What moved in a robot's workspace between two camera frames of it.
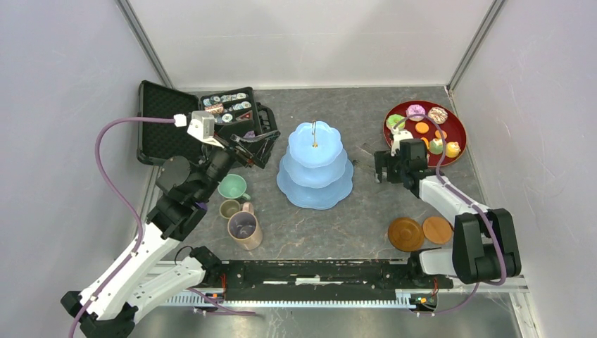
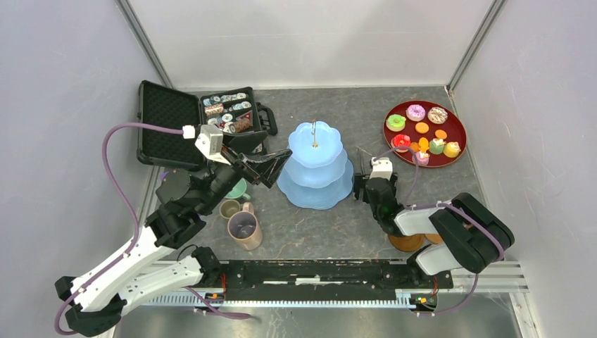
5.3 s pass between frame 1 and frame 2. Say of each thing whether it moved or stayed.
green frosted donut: stayed
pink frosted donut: stayed
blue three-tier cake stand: stayed
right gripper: moved
